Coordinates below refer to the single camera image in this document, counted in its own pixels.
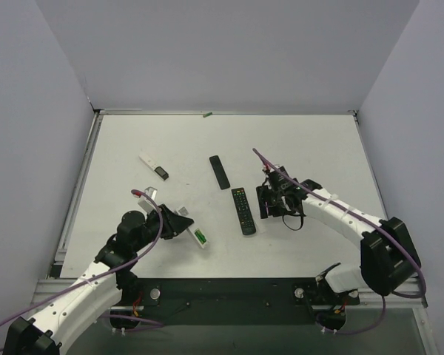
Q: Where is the white remote control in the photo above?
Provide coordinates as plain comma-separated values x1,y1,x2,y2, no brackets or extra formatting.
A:
175,206,209,249

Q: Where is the white battery cover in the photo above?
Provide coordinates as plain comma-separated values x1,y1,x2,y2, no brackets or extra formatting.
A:
257,224,266,234

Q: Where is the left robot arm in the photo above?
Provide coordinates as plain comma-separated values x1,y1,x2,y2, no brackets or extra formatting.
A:
3,205,194,354

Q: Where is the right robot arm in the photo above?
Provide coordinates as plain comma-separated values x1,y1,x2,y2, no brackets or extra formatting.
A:
256,172,420,296

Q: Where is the black remote with buttons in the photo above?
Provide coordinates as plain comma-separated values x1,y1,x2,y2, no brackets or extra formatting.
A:
231,188,257,236

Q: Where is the white remote with display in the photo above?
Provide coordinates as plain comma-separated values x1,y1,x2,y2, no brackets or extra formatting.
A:
139,151,169,181

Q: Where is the slim black remote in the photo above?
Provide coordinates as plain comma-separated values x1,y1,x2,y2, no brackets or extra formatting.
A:
209,155,230,190

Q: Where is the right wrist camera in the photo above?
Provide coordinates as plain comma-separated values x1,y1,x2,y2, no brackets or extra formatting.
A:
262,164,283,177

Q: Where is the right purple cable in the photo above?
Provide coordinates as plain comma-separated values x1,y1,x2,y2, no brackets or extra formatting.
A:
252,147,427,336

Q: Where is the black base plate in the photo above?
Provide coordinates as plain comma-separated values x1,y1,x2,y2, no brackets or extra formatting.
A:
110,277,360,328

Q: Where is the aluminium frame rail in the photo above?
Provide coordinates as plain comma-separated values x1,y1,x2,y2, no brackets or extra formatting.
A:
30,278,428,308

